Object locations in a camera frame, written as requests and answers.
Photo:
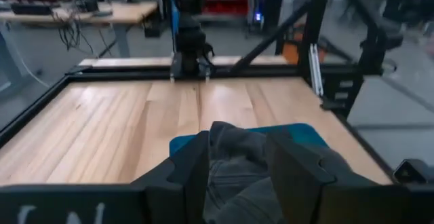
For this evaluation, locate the black table frame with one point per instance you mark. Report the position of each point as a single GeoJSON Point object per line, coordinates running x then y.
{"type": "Point", "coordinates": [135, 72]}

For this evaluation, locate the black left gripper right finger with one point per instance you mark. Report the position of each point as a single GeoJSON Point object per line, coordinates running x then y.
{"type": "Point", "coordinates": [295, 183]}

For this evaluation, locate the black keyboard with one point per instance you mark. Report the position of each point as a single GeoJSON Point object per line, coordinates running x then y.
{"type": "Point", "coordinates": [32, 9]}

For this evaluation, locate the wooden desk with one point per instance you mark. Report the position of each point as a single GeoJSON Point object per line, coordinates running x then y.
{"type": "Point", "coordinates": [129, 12]}

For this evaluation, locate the blue panel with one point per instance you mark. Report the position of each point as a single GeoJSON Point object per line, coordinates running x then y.
{"type": "Point", "coordinates": [174, 20]}

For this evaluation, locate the grey cloth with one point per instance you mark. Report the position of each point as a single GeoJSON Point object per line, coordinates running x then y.
{"type": "Point", "coordinates": [237, 169]}

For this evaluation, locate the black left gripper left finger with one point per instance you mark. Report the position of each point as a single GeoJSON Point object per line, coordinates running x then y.
{"type": "Point", "coordinates": [183, 183]}

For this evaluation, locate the silver aluminium bar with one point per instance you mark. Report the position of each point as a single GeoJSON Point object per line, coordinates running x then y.
{"type": "Point", "coordinates": [315, 71]}

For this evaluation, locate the orange object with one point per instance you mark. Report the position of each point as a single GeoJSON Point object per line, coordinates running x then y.
{"type": "Point", "coordinates": [288, 52]}

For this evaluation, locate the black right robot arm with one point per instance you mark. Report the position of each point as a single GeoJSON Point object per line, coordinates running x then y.
{"type": "Point", "coordinates": [190, 30]}

